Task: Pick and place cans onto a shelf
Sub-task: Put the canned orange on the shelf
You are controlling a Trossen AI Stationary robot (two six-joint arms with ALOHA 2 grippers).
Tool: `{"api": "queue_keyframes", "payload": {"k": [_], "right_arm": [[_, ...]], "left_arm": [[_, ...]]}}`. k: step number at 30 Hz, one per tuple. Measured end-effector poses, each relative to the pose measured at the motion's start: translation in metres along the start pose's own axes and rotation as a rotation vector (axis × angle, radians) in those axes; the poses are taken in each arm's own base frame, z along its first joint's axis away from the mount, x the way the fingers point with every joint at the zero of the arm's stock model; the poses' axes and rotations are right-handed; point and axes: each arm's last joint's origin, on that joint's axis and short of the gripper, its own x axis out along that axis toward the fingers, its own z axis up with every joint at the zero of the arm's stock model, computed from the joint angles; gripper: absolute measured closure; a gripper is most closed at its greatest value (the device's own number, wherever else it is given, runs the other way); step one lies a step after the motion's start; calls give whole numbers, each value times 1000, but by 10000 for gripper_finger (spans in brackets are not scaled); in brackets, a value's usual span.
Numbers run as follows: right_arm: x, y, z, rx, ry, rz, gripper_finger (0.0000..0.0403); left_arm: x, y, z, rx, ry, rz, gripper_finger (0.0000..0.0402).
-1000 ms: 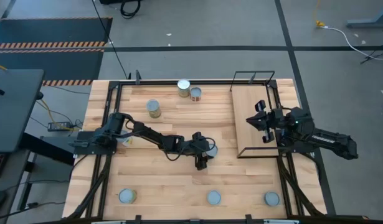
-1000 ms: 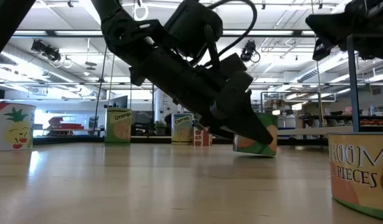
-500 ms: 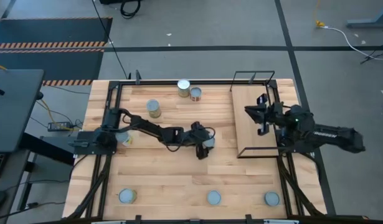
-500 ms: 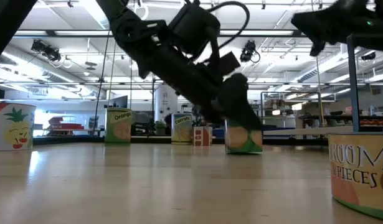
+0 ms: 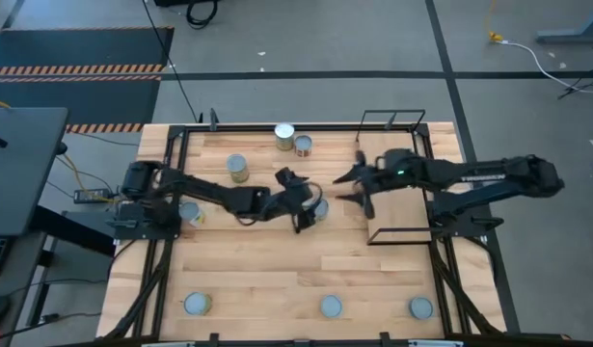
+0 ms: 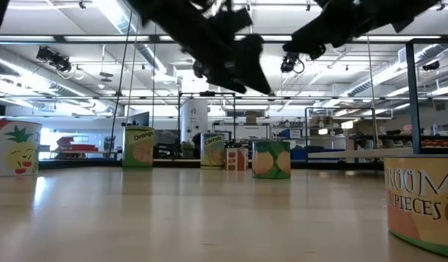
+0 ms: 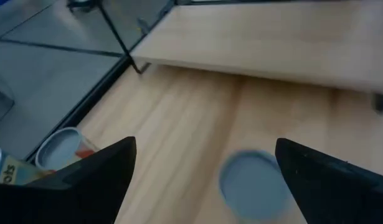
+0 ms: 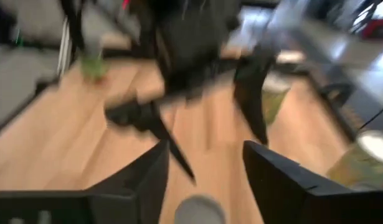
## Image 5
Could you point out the black box on floor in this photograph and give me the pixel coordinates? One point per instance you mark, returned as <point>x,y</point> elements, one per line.
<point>170,2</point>

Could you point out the dark grey desk top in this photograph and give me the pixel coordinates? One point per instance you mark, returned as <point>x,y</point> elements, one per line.
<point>21,168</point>

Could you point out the black desk foot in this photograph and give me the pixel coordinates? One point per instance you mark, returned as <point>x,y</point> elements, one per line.
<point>74,226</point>

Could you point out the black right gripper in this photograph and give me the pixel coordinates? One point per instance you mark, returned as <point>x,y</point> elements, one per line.
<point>397,173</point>

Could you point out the wooden shelf black metal frame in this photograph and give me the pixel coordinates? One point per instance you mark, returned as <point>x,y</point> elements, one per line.
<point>402,212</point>

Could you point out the grey-blue desk leg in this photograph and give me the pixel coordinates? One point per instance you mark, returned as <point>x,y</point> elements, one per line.
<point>566,34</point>

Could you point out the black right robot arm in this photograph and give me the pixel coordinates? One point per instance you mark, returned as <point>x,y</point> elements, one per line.
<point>469,176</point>

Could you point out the Mushrooms Pieces label tin can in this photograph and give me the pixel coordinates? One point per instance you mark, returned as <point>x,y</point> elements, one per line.
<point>331,306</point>

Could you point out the black mat hazard stripe edge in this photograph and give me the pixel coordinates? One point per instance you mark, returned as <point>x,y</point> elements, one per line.
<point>79,48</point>
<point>60,101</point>

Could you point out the teal yellow label tin can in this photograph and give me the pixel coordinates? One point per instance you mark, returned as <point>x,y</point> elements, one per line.
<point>284,136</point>

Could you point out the grey side desk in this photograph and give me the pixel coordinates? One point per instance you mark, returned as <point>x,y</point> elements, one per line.
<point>21,270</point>

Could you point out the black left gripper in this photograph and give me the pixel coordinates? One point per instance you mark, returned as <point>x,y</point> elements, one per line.
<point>296,200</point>

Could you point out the short red white tin can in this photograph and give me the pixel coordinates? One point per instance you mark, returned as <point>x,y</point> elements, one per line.
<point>303,145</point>

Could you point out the pineapple picture tin can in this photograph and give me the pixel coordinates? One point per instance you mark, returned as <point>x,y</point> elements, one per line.
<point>192,213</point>

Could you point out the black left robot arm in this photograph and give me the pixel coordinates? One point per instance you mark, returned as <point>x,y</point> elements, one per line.
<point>214,190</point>

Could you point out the black metal table frame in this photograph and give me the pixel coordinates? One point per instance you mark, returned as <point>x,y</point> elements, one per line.
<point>296,128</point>

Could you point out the black power adapter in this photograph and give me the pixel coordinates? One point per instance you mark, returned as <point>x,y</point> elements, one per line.
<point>86,195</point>

